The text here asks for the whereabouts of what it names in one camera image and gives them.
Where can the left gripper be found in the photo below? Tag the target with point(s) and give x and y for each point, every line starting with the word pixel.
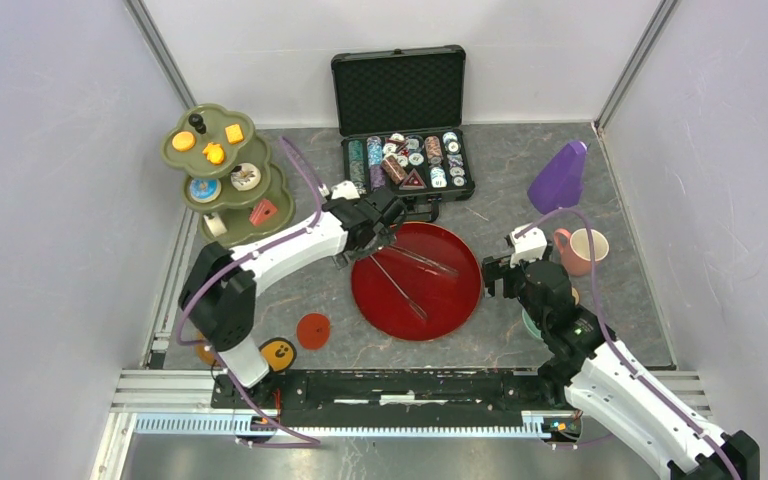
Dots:
pixel 380 232

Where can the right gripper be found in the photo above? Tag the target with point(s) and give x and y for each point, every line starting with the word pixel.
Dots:
pixel 500 268

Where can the teal cup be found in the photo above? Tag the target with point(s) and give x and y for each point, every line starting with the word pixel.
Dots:
pixel 531 326

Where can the pink mug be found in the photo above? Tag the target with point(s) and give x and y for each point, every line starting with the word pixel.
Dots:
pixel 578 247

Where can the pink triangular cake slice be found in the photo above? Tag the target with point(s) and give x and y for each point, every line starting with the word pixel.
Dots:
pixel 262 212

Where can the red round coaster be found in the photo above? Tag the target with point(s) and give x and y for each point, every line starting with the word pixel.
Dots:
pixel 313 331

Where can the white chocolate donut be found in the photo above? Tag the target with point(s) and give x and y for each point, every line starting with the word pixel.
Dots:
pixel 245 177

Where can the green three-tier dessert stand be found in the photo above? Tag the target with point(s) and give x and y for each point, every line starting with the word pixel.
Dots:
pixel 208 121

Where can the white roll cake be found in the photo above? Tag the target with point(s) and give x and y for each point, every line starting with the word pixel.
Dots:
pixel 213 225

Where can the yellow rectangular biscuit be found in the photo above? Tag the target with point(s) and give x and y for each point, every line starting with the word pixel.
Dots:
pixel 234 134

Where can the orange face coaster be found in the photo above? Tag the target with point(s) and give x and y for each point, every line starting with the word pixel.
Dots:
pixel 279 353

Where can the blue donut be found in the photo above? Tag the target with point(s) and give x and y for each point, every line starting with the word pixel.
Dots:
pixel 203 191

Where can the orange fish cookie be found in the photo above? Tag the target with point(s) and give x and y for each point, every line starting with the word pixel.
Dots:
pixel 214 153

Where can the orange round cookie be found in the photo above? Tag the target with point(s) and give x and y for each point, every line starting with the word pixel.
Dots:
pixel 183 141

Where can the brown wooden coaster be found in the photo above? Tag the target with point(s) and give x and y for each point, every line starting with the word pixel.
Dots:
pixel 206 354

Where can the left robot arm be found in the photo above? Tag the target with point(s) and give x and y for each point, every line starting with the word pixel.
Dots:
pixel 220 293

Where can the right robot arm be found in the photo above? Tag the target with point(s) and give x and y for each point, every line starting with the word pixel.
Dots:
pixel 592 371

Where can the red round tray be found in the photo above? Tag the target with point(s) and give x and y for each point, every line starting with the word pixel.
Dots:
pixel 423 287

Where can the purple pitcher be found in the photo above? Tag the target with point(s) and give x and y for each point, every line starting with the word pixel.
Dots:
pixel 560 183

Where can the black poker chip case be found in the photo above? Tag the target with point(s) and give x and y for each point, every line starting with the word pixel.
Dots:
pixel 400 115

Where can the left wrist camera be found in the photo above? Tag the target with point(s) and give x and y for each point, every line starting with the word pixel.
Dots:
pixel 345 190

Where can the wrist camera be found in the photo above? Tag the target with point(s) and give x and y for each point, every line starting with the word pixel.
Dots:
pixel 528 243
pixel 345 190

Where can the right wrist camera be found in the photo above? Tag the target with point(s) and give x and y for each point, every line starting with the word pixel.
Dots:
pixel 528 243

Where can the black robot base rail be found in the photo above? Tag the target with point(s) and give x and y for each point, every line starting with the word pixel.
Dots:
pixel 299 407

